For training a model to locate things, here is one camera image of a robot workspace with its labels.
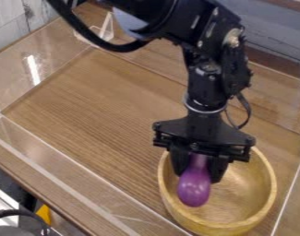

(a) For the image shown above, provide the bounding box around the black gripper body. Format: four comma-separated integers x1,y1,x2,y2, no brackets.
152,115,256,162

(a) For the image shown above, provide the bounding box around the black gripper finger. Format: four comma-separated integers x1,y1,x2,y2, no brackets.
169,147,191,177
208,156,229,183

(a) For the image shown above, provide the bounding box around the purple toy eggplant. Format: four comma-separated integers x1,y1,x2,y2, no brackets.
177,153,212,207

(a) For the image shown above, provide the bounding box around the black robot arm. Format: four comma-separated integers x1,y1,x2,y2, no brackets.
96,0,256,183

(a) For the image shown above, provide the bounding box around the brown wooden bowl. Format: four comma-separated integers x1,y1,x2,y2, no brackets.
157,147,278,236

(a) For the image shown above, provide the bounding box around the yellow and black device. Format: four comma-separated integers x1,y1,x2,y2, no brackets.
15,199,72,236

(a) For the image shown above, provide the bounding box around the clear acrylic front wall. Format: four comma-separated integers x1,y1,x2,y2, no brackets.
0,114,191,236

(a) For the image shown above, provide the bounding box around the black cable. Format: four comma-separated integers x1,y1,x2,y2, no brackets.
45,0,150,53

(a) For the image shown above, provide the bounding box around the clear acrylic corner bracket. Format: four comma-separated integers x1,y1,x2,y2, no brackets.
72,10,116,48

